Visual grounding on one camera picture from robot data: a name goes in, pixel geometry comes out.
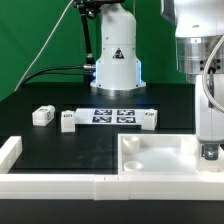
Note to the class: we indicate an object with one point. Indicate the white square tabletop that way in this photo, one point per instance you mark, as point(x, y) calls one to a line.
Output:
point(161, 153)

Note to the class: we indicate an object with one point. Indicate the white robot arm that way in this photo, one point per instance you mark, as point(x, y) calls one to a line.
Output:
point(199, 53)

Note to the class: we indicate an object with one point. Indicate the black camera stand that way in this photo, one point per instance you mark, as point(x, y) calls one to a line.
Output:
point(89, 9)

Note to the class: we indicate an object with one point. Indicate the white marker tag sheet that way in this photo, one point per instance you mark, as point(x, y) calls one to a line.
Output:
point(95, 116)

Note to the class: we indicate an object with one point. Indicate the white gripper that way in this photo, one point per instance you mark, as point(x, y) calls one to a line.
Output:
point(209, 120)

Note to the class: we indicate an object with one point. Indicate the white U-shaped fence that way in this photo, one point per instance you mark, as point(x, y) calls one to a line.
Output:
point(122, 186)

